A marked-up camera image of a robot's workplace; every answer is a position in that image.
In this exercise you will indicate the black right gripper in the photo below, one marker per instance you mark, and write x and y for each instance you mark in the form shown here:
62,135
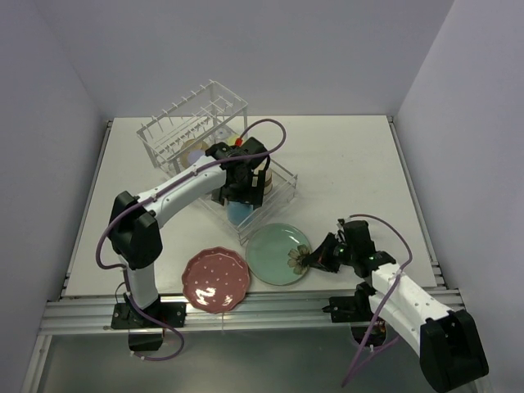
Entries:
321,258

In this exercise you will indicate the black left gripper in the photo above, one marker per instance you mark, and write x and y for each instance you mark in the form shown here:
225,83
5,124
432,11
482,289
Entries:
252,195

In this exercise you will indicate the small metal cup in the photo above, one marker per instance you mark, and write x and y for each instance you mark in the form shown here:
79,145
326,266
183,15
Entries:
268,183

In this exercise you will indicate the light blue mug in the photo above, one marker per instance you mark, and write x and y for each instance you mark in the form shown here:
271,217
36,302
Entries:
238,212

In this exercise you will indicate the mint green floral plate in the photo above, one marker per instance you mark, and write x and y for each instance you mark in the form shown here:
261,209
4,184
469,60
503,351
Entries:
275,254

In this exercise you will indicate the pale yellow mug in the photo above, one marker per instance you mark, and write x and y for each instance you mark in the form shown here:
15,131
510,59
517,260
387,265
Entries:
234,141

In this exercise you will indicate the clear faceted drinking glass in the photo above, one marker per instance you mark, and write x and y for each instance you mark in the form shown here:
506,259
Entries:
222,134

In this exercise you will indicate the lavender cup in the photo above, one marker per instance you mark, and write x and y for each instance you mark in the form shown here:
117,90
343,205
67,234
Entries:
194,155

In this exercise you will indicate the beige floral ceramic bowl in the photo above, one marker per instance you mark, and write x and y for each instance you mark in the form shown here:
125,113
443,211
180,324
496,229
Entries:
193,145

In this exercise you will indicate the pink polka dot plate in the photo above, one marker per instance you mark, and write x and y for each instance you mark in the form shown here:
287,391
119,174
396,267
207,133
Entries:
216,280

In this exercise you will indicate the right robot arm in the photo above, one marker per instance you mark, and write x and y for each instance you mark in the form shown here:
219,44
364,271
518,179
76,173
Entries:
446,341

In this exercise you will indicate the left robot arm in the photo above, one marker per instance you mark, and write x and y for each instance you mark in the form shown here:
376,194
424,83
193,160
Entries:
163,213

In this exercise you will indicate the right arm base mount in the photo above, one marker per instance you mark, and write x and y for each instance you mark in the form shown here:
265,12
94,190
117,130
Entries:
356,309

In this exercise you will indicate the white wire dish rack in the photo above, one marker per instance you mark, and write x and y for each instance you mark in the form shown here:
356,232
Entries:
208,133

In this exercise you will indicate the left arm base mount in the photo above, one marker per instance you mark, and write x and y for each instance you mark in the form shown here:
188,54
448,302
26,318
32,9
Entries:
126,317

